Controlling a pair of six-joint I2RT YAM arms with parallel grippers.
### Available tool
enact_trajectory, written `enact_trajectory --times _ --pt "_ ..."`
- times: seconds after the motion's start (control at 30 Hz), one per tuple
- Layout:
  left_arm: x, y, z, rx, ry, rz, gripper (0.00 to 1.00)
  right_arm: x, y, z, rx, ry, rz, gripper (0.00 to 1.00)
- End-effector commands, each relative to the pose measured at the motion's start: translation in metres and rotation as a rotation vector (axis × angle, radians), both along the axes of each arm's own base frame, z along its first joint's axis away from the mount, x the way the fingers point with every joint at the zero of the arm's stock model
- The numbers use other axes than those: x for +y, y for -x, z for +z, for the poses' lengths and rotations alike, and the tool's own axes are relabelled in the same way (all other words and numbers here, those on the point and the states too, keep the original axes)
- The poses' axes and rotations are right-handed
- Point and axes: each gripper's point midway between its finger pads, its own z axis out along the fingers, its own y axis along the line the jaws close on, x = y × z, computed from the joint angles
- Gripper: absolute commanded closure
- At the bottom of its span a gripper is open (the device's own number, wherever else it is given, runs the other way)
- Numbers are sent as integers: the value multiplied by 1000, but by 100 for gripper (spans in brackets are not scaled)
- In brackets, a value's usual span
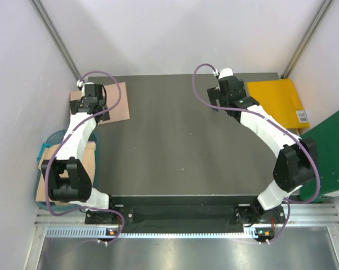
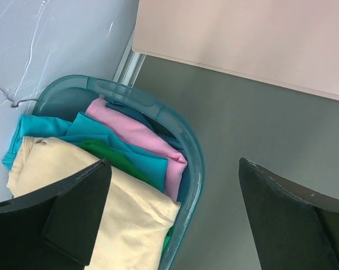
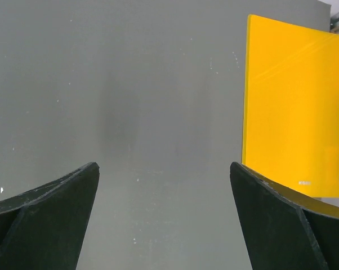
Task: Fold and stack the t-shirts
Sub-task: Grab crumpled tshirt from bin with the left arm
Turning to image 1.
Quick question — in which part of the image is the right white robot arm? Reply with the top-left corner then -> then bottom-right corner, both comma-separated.
207,69 -> 319,223

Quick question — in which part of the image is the yellow board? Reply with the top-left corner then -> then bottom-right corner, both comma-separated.
247,79 -> 310,129

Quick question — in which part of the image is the beige t-shirt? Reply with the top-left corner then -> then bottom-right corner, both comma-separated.
35,141 -> 96,203

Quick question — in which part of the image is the teal plastic basket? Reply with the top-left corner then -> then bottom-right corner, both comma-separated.
34,130 -> 100,210

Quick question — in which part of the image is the aluminium frame rail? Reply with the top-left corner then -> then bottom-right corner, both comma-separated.
24,197 -> 339,269

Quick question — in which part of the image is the blue t-shirt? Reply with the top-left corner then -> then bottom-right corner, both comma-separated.
37,143 -> 52,163

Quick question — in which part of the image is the left corner aluminium post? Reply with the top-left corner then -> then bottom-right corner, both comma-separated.
29,0 -> 81,80

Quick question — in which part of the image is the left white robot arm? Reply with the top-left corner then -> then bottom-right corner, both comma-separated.
41,83 -> 117,223

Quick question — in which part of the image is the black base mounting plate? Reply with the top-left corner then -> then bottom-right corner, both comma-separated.
84,195 -> 286,233

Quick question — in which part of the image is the corner aluminium post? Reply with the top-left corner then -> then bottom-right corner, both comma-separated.
280,0 -> 334,79
29,0 -> 81,80

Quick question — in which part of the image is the pink cardboard board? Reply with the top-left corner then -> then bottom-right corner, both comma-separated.
69,80 -> 130,128

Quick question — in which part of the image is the right corner aluminium post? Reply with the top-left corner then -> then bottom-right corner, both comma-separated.
280,0 -> 334,79

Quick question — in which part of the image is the green panel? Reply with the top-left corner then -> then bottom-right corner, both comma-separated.
302,110 -> 339,203

